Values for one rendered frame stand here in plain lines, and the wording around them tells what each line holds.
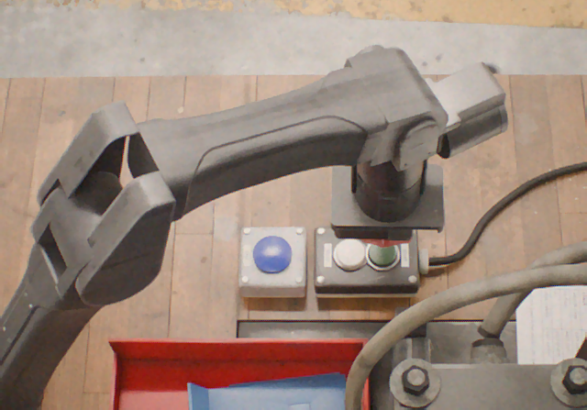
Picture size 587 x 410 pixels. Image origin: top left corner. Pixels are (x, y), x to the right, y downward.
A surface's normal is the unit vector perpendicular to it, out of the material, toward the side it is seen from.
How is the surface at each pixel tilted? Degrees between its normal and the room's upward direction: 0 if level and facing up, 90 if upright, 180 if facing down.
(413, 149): 90
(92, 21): 0
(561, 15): 0
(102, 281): 90
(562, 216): 0
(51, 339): 88
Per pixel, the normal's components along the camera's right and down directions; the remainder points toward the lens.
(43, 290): -0.74, 0.07
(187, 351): -0.01, 0.89
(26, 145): -0.04, -0.46
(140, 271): 0.45, 0.78
